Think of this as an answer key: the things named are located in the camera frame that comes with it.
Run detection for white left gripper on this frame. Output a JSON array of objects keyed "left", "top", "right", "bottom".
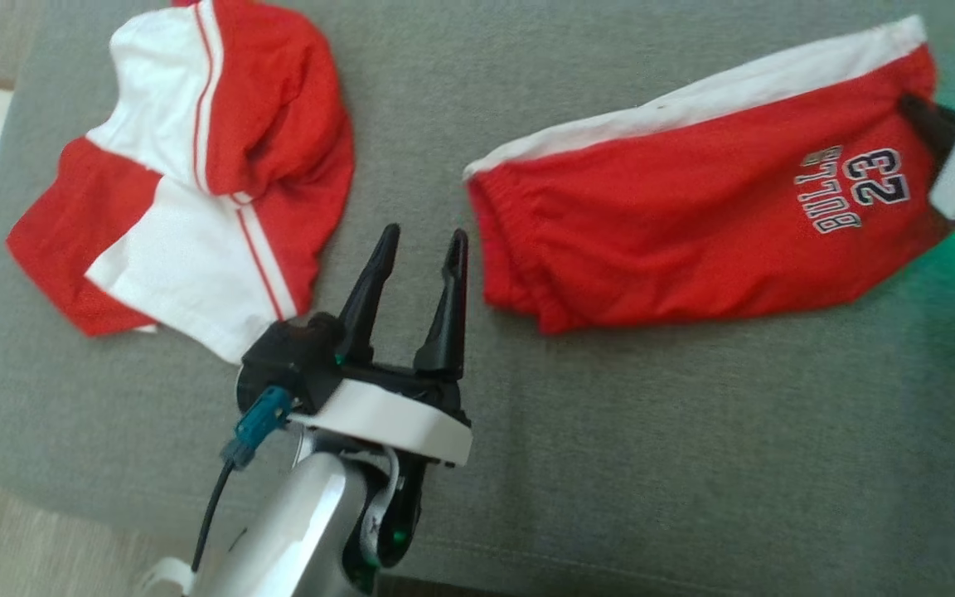
[{"left": 287, "top": 222, "right": 474, "bottom": 469}]

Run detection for black cable with blue connector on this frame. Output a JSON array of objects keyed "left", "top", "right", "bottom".
[{"left": 193, "top": 385, "right": 296, "bottom": 575}]

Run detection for white cable label tag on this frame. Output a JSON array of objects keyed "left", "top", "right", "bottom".
[{"left": 139, "top": 556, "right": 196, "bottom": 597}]

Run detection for red Bulls basketball shorts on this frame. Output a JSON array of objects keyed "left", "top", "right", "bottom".
[{"left": 463, "top": 14, "right": 955, "bottom": 336}]

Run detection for red Bulls basketball jersey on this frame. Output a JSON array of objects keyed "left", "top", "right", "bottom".
[{"left": 5, "top": 0, "right": 356, "bottom": 366}]

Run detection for large grey sofa chaise cushion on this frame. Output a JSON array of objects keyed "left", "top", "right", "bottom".
[{"left": 0, "top": 0, "right": 955, "bottom": 597}]

